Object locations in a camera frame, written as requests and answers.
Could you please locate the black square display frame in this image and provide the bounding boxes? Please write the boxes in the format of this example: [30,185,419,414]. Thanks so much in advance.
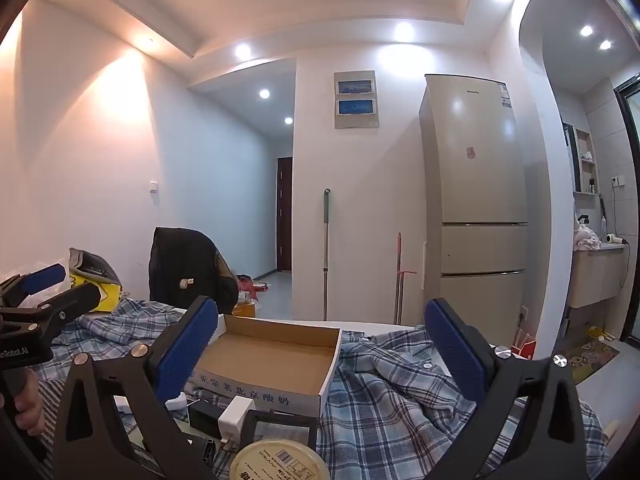
[240,410,319,451]

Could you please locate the round cream lidded container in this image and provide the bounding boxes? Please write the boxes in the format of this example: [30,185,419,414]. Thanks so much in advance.
[229,439,331,480]

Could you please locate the black jacket on chair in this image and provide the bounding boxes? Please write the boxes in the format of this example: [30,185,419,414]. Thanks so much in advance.
[149,226,239,314]

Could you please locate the bathroom vanity cabinet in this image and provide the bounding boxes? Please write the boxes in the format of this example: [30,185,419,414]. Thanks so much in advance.
[567,244,627,309]

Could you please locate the small black box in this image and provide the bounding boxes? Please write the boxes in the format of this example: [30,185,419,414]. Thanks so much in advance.
[188,400,224,440]

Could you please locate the red handled broom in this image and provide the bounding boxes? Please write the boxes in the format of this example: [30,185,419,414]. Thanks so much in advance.
[394,233,416,325]

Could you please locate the beige refrigerator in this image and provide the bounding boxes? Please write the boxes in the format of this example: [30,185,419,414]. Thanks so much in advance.
[419,74,527,346]

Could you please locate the white power adapter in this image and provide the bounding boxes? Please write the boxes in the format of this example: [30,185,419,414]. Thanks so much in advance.
[218,396,255,446]

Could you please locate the red items on floor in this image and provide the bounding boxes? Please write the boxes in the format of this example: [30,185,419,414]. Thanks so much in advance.
[236,274,269,301]

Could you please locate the orange cardboard box floor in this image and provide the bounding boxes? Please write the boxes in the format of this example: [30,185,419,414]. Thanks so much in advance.
[232,299,256,318]

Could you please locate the dark red door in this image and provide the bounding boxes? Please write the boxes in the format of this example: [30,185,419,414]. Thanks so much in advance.
[277,157,293,271]

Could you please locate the cartoon floor mat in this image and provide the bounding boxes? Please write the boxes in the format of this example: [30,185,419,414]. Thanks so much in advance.
[564,339,620,385]

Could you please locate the clear plastic bag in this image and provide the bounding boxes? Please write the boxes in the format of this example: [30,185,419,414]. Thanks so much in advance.
[1,262,70,309]

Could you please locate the white cardboard tray box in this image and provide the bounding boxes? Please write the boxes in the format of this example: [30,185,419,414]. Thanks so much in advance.
[189,315,343,418]

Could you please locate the yellow box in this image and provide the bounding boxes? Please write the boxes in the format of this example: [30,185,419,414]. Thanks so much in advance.
[70,273,122,313]

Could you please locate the white remote control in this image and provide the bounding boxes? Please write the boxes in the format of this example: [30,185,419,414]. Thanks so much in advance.
[114,392,186,415]

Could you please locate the wall electrical panel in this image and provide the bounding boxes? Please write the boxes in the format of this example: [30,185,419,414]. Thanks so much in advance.
[334,70,380,129]

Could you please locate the grey pouch bag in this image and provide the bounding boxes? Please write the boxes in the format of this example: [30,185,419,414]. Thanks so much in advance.
[68,247,122,285]

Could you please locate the red carton by fridge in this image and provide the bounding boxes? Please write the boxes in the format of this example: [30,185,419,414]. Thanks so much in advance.
[511,328,536,360]

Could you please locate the blue plaid shirt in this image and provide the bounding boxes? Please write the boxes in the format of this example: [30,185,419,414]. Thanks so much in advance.
[31,296,612,480]

